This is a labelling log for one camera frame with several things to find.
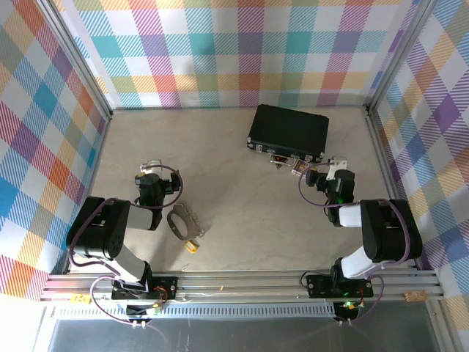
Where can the aluminium frame post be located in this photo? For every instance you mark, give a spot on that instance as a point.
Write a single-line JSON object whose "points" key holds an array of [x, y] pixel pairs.
{"points": [[81, 62], [399, 55]]}

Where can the black electronics box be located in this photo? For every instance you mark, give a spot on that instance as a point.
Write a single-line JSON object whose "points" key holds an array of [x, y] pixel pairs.
{"points": [[347, 311], [144, 311]]}

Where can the small orange tag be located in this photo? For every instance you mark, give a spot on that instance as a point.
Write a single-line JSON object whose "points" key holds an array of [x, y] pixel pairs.
{"points": [[414, 296]]}

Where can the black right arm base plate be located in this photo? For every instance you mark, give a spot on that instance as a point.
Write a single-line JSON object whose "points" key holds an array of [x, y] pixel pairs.
{"points": [[318, 286]]}

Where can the black hard case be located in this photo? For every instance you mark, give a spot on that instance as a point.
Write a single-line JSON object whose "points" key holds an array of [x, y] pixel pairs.
{"points": [[289, 128]]}

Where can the playing card box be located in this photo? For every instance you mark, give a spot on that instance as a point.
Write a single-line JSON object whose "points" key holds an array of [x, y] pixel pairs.
{"points": [[298, 168]]}

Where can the aluminium side rail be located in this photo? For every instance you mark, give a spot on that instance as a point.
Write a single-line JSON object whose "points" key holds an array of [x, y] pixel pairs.
{"points": [[385, 165], [96, 165]]}

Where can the small yellow label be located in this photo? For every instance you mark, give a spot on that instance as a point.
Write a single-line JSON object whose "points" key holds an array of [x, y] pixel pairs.
{"points": [[81, 298]]}

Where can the yellow key tag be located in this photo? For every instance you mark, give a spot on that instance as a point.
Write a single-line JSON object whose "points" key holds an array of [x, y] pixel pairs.
{"points": [[187, 246]]}

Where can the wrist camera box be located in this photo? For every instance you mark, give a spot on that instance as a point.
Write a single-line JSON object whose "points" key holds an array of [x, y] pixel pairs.
{"points": [[151, 165], [337, 165]]}

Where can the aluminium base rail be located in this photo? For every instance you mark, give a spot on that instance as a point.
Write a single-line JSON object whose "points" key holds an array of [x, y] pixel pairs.
{"points": [[238, 289]]}

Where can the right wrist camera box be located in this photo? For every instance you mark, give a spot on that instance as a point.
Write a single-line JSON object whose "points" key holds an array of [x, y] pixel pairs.
{"points": [[337, 165]]}

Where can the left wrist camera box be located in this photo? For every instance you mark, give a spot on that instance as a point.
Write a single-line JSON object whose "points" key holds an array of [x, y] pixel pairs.
{"points": [[151, 165]]}

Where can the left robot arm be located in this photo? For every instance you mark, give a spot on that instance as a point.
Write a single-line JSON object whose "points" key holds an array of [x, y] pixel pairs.
{"points": [[99, 227]]}

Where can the red triangular tag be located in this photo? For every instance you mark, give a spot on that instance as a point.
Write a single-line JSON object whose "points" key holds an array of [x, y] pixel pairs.
{"points": [[279, 161]]}

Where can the clear plastic bag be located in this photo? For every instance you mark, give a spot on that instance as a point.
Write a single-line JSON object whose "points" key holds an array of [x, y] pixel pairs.
{"points": [[190, 220]]}

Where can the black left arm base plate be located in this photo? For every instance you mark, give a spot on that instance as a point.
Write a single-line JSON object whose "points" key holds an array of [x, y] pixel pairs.
{"points": [[165, 286]]}

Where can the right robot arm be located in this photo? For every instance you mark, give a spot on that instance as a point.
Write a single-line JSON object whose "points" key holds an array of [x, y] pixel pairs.
{"points": [[384, 227]]}

